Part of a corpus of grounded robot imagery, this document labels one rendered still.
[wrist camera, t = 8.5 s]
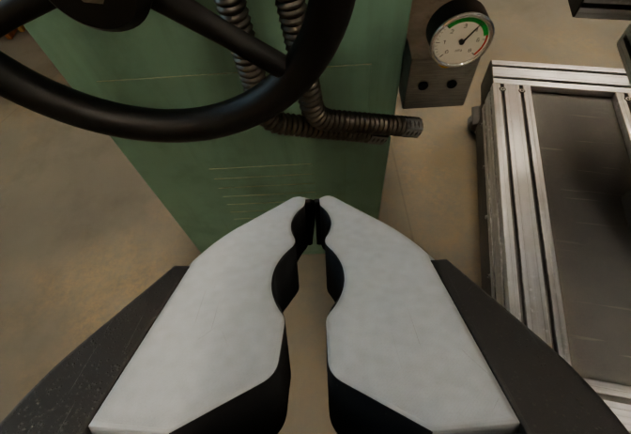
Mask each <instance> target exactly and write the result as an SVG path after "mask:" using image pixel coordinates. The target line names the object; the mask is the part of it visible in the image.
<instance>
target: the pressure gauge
mask: <svg viewBox="0 0 631 434"><path fill-rule="evenodd" d="M481 23H482V24H481ZM480 24H481V25H480ZM479 25H480V26H479ZM478 26H479V27H478ZM477 27H478V28H477ZM476 28H477V29H476ZM474 29H476V30H475V31H474V32H473V33H472V34H471V35H470V36H469V37H468V38H467V39H466V40H465V43H464V44H463V45H460V44H459V42H458V41H459V40H460V39H465V38H466V37H467V36H468V35H469V34H470V33H471V32H472V31H473V30H474ZM494 35H495V27H494V24H493V23H492V21H491V20H490V18H489V16H488V14H487V12H486V9H485V7H484V5H483V4H482V3H481V2H479V1H478V0H452V1H450V2H448V3H446V4H444V5H443V6H442V7H440V8H439V9H438V10H437V11H436V12H435V13H434V14H433V15H432V17H431V18H430V20H429V22H428V24H427V27H426V37H427V41H428V44H429V50H430V54H431V56H432V58H433V60H434V61H435V62H436V63H438V64H439V66H440V67H442V68H445V69H446V68H455V67H461V66H465V65H467V64H469V63H471V62H473V61H475V60H476V59H478V58H479V57H480V56H481V55H483V54H484V53H485V52H486V50H487V49H488V48H489V46H490V44H491V43H492V40H493V38H494Z"/></svg>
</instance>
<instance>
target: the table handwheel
mask: <svg viewBox="0 0 631 434"><path fill-rule="evenodd" d="M355 2H356V0H309V1H308V6H307V9H306V12H305V16H304V19H303V22H302V25H301V27H300V31H299V33H298V35H297V37H296V39H295V41H294V43H293V45H292V46H291V48H290V50H289V51H288V53H287V54H283V53H282V52H280V51H278V50H276V49H275V48H273V47H271V46H269V45H268V44H267V43H265V42H263V41H262V40H260V39H257V38H256V37H254V36H252V35H250V34H249V33H247V32H245V31H243V30H242V29H240V28H238V27H237V26H235V25H233V24H231V23H230V22H228V21H227V20H225V19H224V18H222V17H221V16H219V15H217V14H216V13H214V12H213V11H211V10H209V9H208V8H206V7H204V6H203V5H201V4H199V3H198V2H196V1H195V0H1V1H0V38H2V37H3V36H4V35H6V34H8V33H10V32H11V31H13V30H15V29H16V28H18V27H20V26H22V25H24V24H26V23H29V22H31V21H33V20H35V19H36V18H38V17H40V16H42V15H44V14H46V13H48V12H50V11H52V10H54V9H56V8H58V9H59V10H60V11H62V12H63V13H65V14H66V15H67V16H69V17H70V18H71V19H73V20H75V21H76V22H78V23H81V24H84V25H86V26H89V27H91V28H94V29H98V30H101V31H107V32H123V31H128V30H131V29H133V28H135V27H137V26H138V25H140V24H141V23H142V22H143V21H144V20H145V19H146V17H147V15H148V13H149V11H150V9H153V10H155V11H157V12H158V13H160V14H161V15H163V16H165V17H167V18H169V19H171V20H173V21H175V22H177V23H179V24H181V25H183V26H185V27H187V28H189V29H191V30H192V31H194V32H196V33H198V34H200V35H201V36H203V37H205V38H207V39H210V40H212V41H214V42H216V43H218V44H220V45H222V46H223V47H224V48H226V49H227V50H229V51H231V52H233V53H234V54H237V55H239V56H240V57H242V58H244V59H245V60H247V61H249V62H251V63H252V64H254V65H256V66H258V67H259V68H260V69H262V70H264V71H266V72H268V73H269V75H268V76H267V77H266V78H265V79H263V80H262V81H261V82H259V83H258V84H257V85H255V86H253V87H252V88H250V89H248V90H247V91H245V92H243V93H241V94H239V95H237V96H236V97H234V98H231V99H229V100H226V101H221V102H218V103H214V104H211V105H207V106H202V107H195V108H186V109H156V108H145V107H139V106H133V105H128V104H123V103H119V102H114V101H108V100H105V99H101V98H98V97H95V96H92V95H89V94H86V93H84V92H81V91H79V90H76V89H73V88H71V87H68V86H66V85H62V84H60V83H58V82H56V81H54V80H52V79H50V78H48V77H46V76H44V75H42V74H40V73H38V72H36V71H34V70H31V69H29V68H28V67H27V66H25V65H23V64H21V63H20V62H18V61H16V60H15V59H13V58H11V57H10V56H8V55H6V54H4V53H3V52H1V51H0V96H1V97H3V98H5V99H7V100H9V101H12V102H14V103H16V104H19V105H21V106H22V107H24V108H26V109H29V110H31V111H33V112H36V113H38V114H41V115H43V116H46V117H49V118H52V119H54V120H57V121H60V122H63V123H66V124H69V125H71V126H74V127H77V128H81V129H84V130H87V131H91V132H97V133H101V134H105V135H110V136H114V137H119V138H125V139H131V140H137V141H146V142H159V143H187V142H198V141H206V140H211V139H217V138H221V137H225V136H229V135H232V134H236V133H239V132H244V131H246V130H249V129H250V128H253V127H255V126H258V125H260V124H262V123H264V122H266V121H268V120H270V119H272V118H273V117H275V116H277V115H279V114H280V113H282V112H283V111H284V110H286V109H287V108H288V107H289V106H291V105H292V104H293V103H295V102H296V101H297V100H298V99H299V98H301V97H302V96H303V95H304V94H305V93H306V92H307V91H308V90H309V89H310V88H311V87H312V85H313V84H314V83H315V82H316V81H317V79H318V78H319V77H320V75H321V74H322V73H323V72H324V70H325V69H326V67H327V66H328V65H329V64H330V62H331V60H332V58H333V56H334V54H335V53H336V51H337V49H338V47H339V45H340V43H341V41H342V39H343V37H344V35H345V32H346V29H347V27H348V24H349V21H350V18H351V15H352V12H353V9H354V6H355Z"/></svg>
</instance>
